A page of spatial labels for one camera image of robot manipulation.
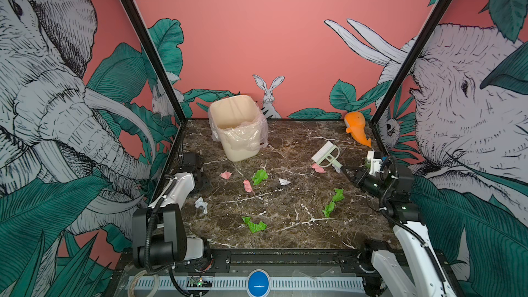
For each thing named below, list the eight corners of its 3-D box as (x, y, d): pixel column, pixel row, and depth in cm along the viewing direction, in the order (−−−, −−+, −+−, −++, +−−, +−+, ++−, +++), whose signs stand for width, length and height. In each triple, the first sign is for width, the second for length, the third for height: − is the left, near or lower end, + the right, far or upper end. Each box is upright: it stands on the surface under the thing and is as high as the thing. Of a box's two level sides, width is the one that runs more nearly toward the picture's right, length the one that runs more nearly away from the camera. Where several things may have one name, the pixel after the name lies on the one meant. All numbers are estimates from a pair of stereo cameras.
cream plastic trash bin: (229, 176, 99) (218, 142, 78) (213, 139, 114) (201, 102, 93) (270, 159, 106) (270, 123, 85) (250, 126, 121) (246, 89, 100)
